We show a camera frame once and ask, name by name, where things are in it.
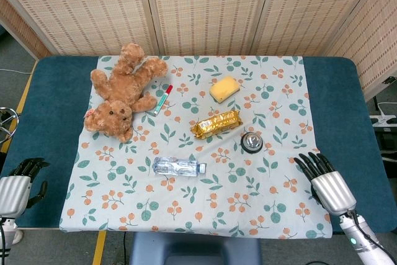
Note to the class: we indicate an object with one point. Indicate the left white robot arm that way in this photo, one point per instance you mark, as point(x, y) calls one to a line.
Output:
point(6, 237)

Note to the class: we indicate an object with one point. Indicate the gold foil snack pack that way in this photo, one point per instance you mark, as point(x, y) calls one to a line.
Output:
point(216, 125)

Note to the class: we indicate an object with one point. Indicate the clear plastic water bottle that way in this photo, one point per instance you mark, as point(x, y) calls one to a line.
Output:
point(178, 166)

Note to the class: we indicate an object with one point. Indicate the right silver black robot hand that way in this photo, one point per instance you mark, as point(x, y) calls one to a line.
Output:
point(332, 189)

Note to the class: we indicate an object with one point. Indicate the woven folding screen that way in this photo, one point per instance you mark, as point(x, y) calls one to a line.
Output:
point(198, 10)

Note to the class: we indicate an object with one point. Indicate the yellow sponge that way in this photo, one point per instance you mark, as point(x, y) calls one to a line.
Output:
point(224, 89)

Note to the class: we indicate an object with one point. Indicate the white power strip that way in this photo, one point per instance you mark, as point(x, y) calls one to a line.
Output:
point(383, 119)

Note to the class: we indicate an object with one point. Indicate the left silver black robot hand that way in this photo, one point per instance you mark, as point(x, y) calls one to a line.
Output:
point(14, 189)

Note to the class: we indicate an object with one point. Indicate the floral patterned tablecloth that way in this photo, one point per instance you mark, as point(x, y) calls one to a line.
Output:
point(192, 153)

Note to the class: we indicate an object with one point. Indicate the red capped marker pen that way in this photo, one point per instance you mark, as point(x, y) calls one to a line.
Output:
point(163, 99)

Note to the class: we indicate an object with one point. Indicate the metal stool frame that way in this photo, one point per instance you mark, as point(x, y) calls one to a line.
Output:
point(7, 120)

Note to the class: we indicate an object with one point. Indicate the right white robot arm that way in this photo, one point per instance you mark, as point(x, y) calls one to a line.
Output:
point(366, 240)

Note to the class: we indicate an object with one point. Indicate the brown teddy bear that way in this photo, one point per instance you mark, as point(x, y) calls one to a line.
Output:
point(124, 97)

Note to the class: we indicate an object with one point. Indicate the small metal bell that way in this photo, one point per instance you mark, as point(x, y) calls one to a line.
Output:
point(252, 142)

